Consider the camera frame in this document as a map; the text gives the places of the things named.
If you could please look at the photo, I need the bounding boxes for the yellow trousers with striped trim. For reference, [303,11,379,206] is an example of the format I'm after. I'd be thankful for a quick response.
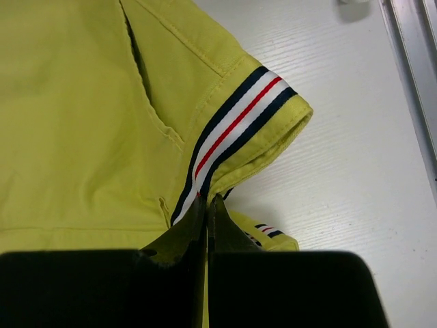
[0,0,314,328]

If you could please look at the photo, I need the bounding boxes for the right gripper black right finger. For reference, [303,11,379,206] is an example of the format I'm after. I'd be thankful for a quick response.
[208,195,388,327]

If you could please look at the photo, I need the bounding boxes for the aluminium side rail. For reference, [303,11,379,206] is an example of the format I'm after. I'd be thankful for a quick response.
[379,1,436,187]

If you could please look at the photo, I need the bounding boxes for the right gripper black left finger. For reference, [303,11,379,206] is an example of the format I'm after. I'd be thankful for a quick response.
[1,198,206,327]

